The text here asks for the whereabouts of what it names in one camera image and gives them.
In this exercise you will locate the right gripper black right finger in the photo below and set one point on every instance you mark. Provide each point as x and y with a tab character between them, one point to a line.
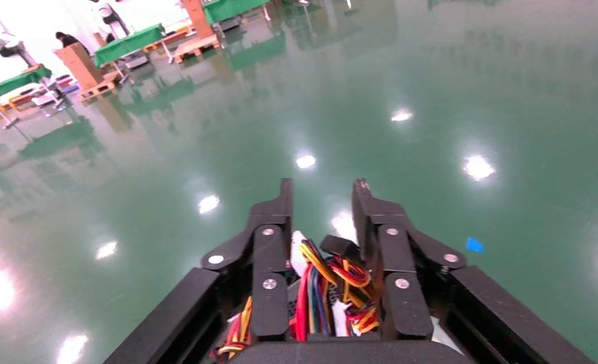
396	256

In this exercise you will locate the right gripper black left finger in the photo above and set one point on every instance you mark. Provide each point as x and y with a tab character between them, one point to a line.
271	261

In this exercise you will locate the person with black hair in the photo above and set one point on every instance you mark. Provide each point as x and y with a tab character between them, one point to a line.
66	39

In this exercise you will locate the blue floor sticker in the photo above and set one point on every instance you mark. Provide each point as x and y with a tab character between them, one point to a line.
475	245

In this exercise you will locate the wooden pallet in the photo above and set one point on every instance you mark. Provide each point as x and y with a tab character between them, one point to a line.
97	90
195	48

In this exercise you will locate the cardboard box on pallet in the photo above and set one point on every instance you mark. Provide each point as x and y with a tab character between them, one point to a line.
198	17

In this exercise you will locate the tall brown cardboard box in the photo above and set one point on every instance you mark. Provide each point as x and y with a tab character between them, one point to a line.
80	65

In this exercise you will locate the green cloth table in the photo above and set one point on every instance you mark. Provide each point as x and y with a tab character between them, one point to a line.
12	83
233	9
128	42

